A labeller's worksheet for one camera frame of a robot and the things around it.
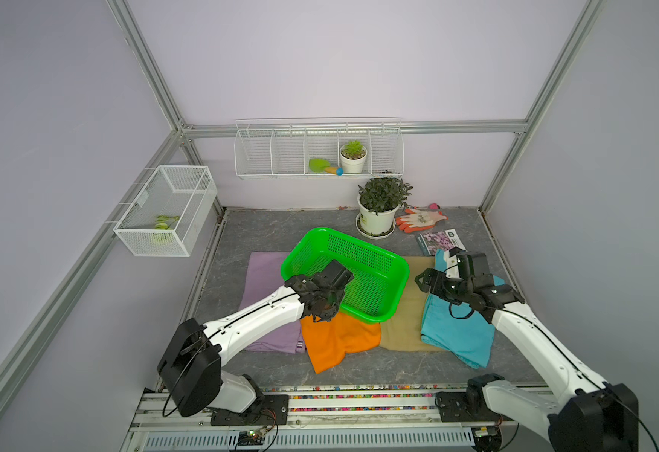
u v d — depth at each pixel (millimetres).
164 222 756
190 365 405
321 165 990
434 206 1240
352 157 910
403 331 839
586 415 384
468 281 621
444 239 1089
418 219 1164
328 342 825
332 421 725
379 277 964
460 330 824
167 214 810
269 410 725
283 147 980
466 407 728
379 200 988
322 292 576
